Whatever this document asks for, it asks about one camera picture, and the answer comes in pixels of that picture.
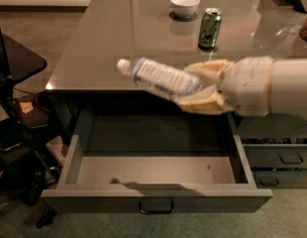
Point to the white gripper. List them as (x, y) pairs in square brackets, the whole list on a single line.
[(249, 83)]

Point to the clear blue plastic bottle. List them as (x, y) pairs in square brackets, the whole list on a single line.
[(159, 79)]

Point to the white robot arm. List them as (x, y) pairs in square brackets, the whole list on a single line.
[(287, 87)]

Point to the grey middle side drawer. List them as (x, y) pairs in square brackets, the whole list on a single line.
[(274, 141)]

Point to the grey lower side drawer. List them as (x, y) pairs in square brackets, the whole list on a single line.
[(280, 179)]

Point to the open grey top drawer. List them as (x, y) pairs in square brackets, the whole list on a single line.
[(115, 161)]

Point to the green soda can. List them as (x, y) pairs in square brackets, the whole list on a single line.
[(209, 28)]

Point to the white ceramic bowl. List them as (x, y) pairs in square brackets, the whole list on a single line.
[(184, 8)]

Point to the brown bag with tag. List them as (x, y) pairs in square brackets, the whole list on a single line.
[(35, 111)]

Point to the black side table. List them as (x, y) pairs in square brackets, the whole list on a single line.
[(17, 62)]

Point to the metal drawer handle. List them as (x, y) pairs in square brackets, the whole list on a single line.
[(156, 206)]

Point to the black cart frame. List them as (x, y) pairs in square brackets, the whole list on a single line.
[(27, 165)]

